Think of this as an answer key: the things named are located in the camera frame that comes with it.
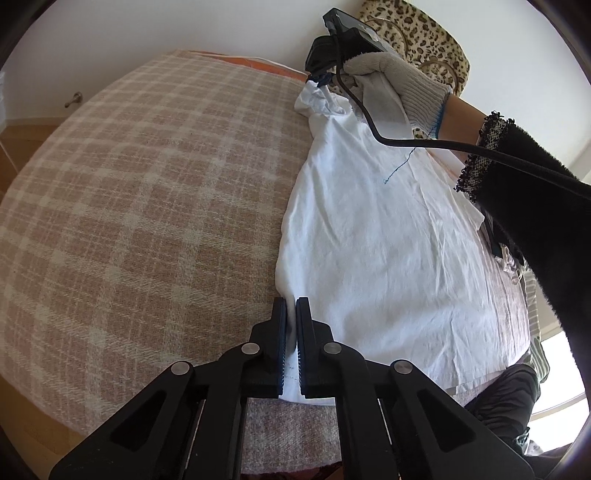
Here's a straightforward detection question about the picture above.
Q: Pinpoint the white t-shirt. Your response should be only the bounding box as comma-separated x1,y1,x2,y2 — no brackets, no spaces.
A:
276,82,510,404

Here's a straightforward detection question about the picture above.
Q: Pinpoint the right hand knit glove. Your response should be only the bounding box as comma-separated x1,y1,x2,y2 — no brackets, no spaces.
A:
344,52,453,138

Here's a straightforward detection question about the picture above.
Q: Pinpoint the leopard print cushion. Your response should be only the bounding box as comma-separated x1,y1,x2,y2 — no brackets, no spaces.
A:
355,0,470,139

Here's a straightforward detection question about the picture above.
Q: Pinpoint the orange floral bed sheet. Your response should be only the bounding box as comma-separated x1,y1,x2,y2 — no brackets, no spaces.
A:
197,51,308,81

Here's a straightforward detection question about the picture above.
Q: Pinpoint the person's dark trousers leg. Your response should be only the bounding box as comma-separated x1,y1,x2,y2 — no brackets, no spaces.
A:
464,364,570,479

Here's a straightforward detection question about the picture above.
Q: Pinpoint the pink plaid blanket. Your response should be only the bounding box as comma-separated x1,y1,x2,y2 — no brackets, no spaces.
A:
0,49,532,476

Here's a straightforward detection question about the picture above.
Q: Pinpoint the metal door stopper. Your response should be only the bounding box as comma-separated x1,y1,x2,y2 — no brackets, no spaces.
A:
64,92,83,109

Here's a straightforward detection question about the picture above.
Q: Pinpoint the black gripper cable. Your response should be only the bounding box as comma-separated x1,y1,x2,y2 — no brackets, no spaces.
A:
332,18,591,188

